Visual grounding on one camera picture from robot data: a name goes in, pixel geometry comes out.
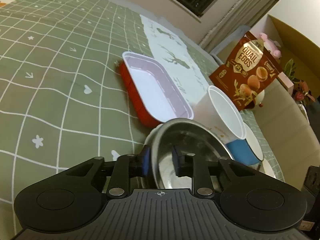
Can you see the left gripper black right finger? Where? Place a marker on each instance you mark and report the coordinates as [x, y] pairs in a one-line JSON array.
[[209, 177]]

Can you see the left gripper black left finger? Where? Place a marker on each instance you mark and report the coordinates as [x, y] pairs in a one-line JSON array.
[[115, 178]]

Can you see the stainless steel bowl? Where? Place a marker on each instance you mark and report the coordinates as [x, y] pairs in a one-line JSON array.
[[189, 137]]

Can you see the blue enamel bowl black rim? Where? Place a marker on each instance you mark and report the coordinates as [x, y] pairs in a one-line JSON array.
[[247, 151]]

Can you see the white paper bowl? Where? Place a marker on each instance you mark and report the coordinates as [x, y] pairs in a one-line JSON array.
[[217, 113]]

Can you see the red rectangular foil tray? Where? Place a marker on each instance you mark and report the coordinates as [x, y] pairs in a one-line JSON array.
[[155, 97]]

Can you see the green checked tablecloth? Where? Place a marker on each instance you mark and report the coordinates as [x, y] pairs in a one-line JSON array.
[[63, 100]]

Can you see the beige sofa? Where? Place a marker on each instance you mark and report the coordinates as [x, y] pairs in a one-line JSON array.
[[288, 133]]

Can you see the quail eggs snack bag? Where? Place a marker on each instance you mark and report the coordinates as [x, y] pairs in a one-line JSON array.
[[248, 70]]

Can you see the pink box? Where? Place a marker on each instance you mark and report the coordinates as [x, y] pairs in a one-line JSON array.
[[286, 82]]

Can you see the potted plant with flowers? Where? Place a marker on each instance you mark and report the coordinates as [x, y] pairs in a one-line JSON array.
[[301, 92]]

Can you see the white deer table runner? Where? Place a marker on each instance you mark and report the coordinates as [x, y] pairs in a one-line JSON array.
[[187, 65]]

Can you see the pink plush toy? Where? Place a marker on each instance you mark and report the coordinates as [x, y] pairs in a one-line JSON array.
[[271, 46]]

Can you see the beige curtain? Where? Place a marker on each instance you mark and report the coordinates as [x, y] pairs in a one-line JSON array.
[[243, 12]]

